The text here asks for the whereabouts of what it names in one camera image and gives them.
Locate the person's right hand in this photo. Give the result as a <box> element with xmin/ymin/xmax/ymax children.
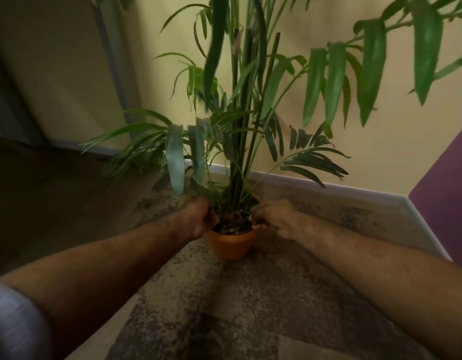
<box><xmin>249</xmin><ymin>199</ymin><xmax>307</xmax><ymax>241</ymax></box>

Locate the person's left hand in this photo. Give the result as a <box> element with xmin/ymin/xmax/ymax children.
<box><xmin>175</xmin><ymin>196</ymin><xmax>220</xmax><ymax>242</ymax></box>

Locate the terracotta plant pot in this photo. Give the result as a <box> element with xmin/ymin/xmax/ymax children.
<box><xmin>203</xmin><ymin>193</ymin><xmax>263</xmax><ymax>262</ymax></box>

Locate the person's right forearm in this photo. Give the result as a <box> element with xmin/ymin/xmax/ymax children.
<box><xmin>296</xmin><ymin>215</ymin><xmax>462</xmax><ymax>360</ymax></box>

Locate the person's left forearm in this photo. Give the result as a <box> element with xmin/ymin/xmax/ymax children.
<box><xmin>0</xmin><ymin>215</ymin><xmax>187</xmax><ymax>360</ymax></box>

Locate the white baseboard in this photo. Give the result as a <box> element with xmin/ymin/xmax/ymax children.
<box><xmin>47</xmin><ymin>138</ymin><xmax>454</xmax><ymax>262</ymax></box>

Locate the green palm plant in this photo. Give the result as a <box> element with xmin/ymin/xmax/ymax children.
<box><xmin>80</xmin><ymin>0</ymin><xmax>462</xmax><ymax>218</ymax></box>

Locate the grey shirt sleeve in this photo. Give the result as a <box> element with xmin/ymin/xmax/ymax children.
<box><xmin>0</xmin><ymin>280</ymin><xmax>53</xmax><ymax>360</ymax></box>

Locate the grey door frame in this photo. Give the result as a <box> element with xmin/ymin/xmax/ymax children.
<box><xmin>90</xmin><ymin>0</ymin><xmax>149</xmax><ymax>126</ymax></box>

